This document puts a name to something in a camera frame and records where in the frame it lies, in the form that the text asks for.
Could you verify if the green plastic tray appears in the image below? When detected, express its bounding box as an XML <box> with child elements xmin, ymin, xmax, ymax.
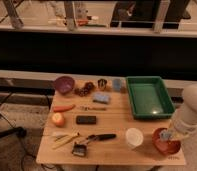
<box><xmin>126</xmin><ymin>76</ymin><xmax>175</xmax><ymax>120</ymax></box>

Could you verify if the purple bowl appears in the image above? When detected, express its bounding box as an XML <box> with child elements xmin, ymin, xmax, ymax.
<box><xmin>53</xmin><ymin>76</ymin><xmax>75</xmax><ymax>94</ymax></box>

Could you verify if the pale wooden utensil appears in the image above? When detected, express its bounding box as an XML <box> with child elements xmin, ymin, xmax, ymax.
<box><xmin>51</xmin><ymin>132</ymin><xmax>69</xmax><ymax>138</ymax></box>

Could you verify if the white plastic cup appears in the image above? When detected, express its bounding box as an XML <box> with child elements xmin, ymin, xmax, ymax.
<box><xmin>125</xmin><ymin>128</ymin><xmax>144</xmax><ymax>149</ymax></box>

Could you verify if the yellow wooden utensil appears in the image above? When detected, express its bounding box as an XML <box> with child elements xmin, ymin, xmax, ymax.
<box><xmin>52</xmin><ymin>133</ymin><xmax>79</xmax><ymax>149</ymax></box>

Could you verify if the blue folded towel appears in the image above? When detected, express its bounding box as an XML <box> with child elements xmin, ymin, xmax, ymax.
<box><xmin>93</xmin><ymin>92</ymin><xmax>110</xmax><ymax>104</ymax></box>

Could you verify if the orange carrot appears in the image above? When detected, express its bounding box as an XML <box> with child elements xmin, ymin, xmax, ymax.
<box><xmin>52</xmin><ymin>104</ymin><xmax>75</xmax><ymax>112</ymax></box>

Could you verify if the black rectangular block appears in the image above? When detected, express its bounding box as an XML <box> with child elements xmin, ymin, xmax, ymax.
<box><xmin>76</xmin><ymin>116</ymin><xmax>97</xmax><ymax>125</ymax></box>

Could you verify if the small metal cup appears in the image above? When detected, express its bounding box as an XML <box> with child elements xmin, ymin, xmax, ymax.
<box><xmin>97</xmin><ymin>79</ymin><xmax>107</xmax><ymax>91</ymax></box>

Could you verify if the blue translucent cup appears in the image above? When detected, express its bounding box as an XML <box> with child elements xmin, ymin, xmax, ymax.
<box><xmin>112</xmin><ymin>79</ymin><xmax>122</xmax><ymax>92</ymax></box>

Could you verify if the small thin utensil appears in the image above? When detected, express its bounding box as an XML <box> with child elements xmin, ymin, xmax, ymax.
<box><xmin>80</xmin><ymin>106</ymin><xmax>107</xmax><ymax>111</ymax></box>

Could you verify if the yellow red apple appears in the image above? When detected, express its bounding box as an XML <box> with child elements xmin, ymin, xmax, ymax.
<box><xmin>51</xmin><ymin>113</ymin><xmax>65</xmax><ymax>127</ymax></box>

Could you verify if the red bowl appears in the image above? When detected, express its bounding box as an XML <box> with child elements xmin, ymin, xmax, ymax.
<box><xmin>152</xmin><ymin>128</ymin><xmax>181</xmax><ymax>155</ymax></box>

